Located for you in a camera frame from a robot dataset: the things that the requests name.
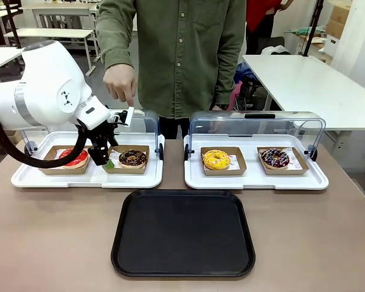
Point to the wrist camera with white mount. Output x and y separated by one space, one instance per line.
121 117

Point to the clear display case lid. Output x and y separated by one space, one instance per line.
252 121
146 127

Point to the white storage box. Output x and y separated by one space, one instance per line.
330 45

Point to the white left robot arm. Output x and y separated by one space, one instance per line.
48 91

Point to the brown cardboard box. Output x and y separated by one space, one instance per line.
339 18

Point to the person's right forearm green sleeve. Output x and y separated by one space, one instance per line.
117 45

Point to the white printed paper liner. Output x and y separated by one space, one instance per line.
115 153
295 162
61 152
234 161

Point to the white table with metal legs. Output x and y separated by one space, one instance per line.
3 57
61 7
48 33

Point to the pink chair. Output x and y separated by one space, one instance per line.
234 97

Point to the person in green shirt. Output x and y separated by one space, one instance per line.
176 54

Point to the person's right hand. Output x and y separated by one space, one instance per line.
120 82

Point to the person in red top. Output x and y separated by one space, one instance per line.
258 15

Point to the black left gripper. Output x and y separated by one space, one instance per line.
103 135

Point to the black plastic serving tray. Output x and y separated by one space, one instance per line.
182 234

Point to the chocolate donut with nut crumbs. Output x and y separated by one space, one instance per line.
141 159

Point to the yellow sprinkled donut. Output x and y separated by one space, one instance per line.
210 162

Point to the person's left forearm green sleeve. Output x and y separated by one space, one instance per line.
231 79

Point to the chocolate donut with coloured sprinkles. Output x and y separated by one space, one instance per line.
267 161

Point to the large white table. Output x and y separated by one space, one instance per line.
307 82

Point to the black tripod pole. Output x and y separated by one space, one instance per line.
313 27

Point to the white display case base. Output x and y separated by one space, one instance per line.
79 181
252 182

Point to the red glazed donut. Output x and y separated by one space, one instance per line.
83 158

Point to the brown cardboard donut tray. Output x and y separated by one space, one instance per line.
124 171
286 171
225 172
64 171

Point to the black chair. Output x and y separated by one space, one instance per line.
13 21

